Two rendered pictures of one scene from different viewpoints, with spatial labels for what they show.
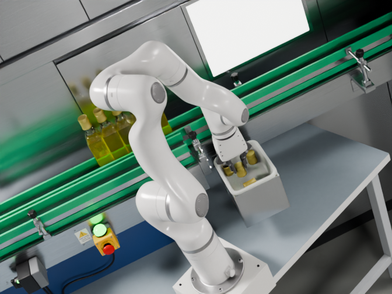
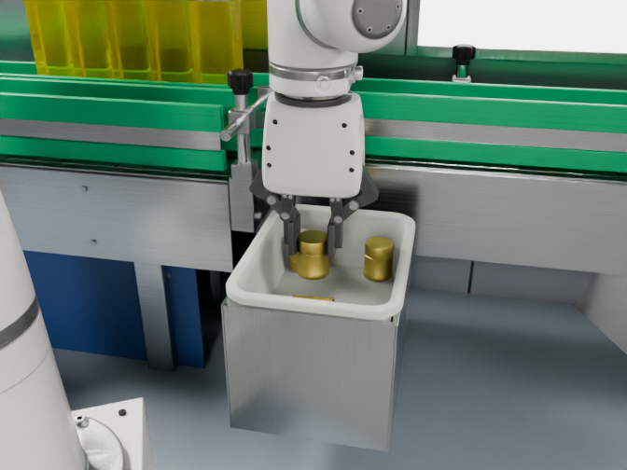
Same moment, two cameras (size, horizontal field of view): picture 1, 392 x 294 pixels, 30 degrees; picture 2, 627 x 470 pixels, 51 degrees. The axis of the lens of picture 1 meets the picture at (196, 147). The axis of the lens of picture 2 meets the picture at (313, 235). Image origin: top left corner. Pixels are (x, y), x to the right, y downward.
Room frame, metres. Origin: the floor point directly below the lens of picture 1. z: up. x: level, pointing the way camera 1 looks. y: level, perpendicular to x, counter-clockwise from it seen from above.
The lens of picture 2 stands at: (1.31, -0.27, 1.34)
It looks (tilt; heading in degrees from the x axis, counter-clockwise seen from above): 27 degrees down; 15
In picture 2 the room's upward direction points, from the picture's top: straight up
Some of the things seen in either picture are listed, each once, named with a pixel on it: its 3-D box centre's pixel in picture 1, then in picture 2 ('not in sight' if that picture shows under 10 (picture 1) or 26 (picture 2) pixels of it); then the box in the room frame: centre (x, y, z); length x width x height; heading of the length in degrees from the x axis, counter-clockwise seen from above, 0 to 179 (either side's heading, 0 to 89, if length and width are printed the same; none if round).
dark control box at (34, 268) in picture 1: (32, 275); not in sight; (1.90, 0.70, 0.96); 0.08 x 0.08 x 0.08; 3
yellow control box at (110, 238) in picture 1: (105, 240); not in sight; (1.92, 0.42, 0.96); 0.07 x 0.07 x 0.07; 3
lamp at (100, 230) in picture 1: (99, 230); not in sight; (1.92, 0.42, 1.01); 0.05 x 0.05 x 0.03
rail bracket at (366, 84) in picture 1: (361, 73); not in sight; (2.05, -0.64, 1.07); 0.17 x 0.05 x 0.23; 3
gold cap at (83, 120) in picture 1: (84, 122); not in sight; (2.12, 0.31, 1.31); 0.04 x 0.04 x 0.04
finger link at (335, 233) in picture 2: (245, 157); (343, 226); (1.92, -0.14, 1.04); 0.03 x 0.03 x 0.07; 5
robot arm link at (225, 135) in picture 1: (223, 128); (315, 76); (1.92, -0.11, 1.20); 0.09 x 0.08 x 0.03; 95
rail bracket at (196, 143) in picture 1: (195, 142); (248, 120); (2.01, 0.00, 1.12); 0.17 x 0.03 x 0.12; 3
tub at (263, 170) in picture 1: (247, 174); (328, 283); (1.92, -0.12, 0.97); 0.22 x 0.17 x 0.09; 3
